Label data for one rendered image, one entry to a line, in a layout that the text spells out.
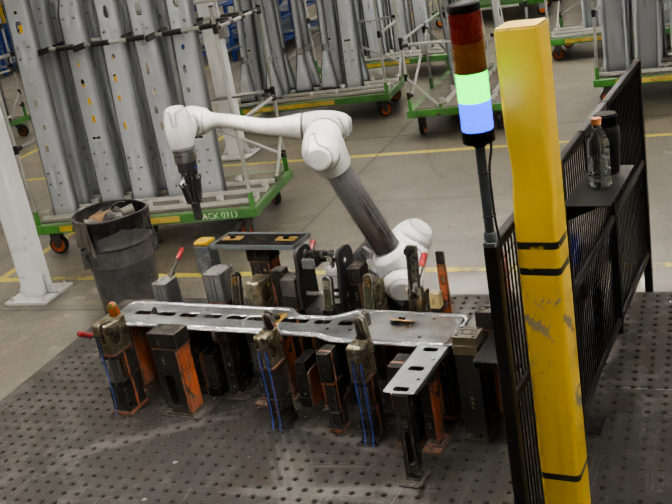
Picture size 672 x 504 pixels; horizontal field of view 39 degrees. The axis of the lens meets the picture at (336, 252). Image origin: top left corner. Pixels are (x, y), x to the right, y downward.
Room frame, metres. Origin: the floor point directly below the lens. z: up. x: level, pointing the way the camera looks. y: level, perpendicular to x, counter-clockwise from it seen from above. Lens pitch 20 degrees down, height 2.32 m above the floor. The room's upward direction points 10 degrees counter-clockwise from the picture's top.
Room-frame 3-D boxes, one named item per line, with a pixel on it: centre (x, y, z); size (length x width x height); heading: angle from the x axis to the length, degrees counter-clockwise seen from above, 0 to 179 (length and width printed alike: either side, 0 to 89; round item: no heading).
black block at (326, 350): (2.75, 0.09, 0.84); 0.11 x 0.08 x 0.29; 151
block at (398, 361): (2.61, -0.14, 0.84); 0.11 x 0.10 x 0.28; 151
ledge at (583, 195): (2.59, -0.77, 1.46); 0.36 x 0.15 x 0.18; 151
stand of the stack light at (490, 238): (1.98, -0.34, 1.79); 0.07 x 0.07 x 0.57
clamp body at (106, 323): (3.16, 0.84, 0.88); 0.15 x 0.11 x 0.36; 151
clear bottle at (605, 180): (2.58, -0.78, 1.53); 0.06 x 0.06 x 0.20
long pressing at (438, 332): (3.04, 0.26, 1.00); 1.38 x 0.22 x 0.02; 61
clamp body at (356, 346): (2.66, -0.02, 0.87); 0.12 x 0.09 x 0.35; 151
